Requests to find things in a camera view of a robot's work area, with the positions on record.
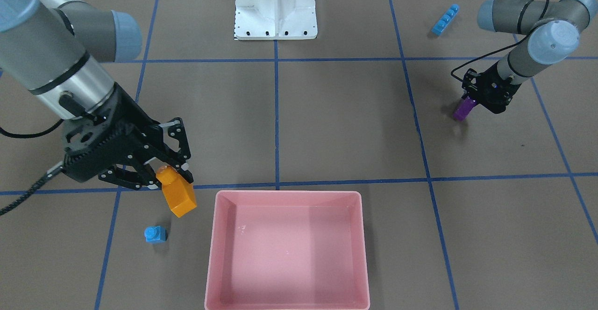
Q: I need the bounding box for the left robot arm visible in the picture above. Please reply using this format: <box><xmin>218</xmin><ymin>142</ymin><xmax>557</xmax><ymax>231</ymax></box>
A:
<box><xmin>453</xmin><ymin>0</ymin><xmax>597</xmax><ymax>121</ymax></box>

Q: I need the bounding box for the long blue studded block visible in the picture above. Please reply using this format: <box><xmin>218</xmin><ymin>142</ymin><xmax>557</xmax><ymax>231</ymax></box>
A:
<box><xmin>431</xmin><ymin>4</ymin><xmax>461</xmax><ymax>36</ymax></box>

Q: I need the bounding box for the purple long block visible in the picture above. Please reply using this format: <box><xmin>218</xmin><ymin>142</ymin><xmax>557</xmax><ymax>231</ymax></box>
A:
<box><xmin>452</xmin><ymin>99</ymin><xmax>474</xmax><ymax>121</ymax></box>

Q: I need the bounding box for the small blue block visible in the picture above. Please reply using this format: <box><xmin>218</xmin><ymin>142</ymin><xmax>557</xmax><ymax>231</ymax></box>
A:
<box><xmin>143</xmin><ymin>225</ymin><xmax>167</xmax><ymax>244</ymax></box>

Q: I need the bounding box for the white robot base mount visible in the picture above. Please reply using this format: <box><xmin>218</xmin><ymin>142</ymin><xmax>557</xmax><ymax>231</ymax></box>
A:
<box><xmin>234</xmin><ymin>0</ymin><xmax>318</xmax><ymax>41</ymax></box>

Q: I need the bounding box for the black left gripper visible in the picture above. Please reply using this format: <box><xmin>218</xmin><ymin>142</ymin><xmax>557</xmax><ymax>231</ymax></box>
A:
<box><xmin>462</xmin><ymin>63</ymin><xmax>519</xmax><ymax>114</ymax></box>

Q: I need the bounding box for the pink plastic box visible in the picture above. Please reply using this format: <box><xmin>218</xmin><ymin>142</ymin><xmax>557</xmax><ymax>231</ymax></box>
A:
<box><xmin>204</xmin><ymin>190</ymin><xmax>371</xmax><ymax>310</ymax></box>

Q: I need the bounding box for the orange sloped block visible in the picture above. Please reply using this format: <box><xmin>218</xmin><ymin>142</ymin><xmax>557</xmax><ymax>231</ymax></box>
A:
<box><xmin>156</xmin><ymin>165</ymin><xmax>197</xmax><ymax>218</ymax></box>

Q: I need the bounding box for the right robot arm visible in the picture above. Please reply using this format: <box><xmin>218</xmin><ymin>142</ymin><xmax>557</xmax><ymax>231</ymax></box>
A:
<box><xmin>1</xmin><ymin>0</ymin><xmax>193</xmax><ymax>190</ymax></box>

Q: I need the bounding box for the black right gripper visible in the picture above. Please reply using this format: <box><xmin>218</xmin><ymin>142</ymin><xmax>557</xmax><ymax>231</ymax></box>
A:
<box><xmin>62</xmin><ymin>83</ymin><xmax>194</xmax><ymax>190</ymax></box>

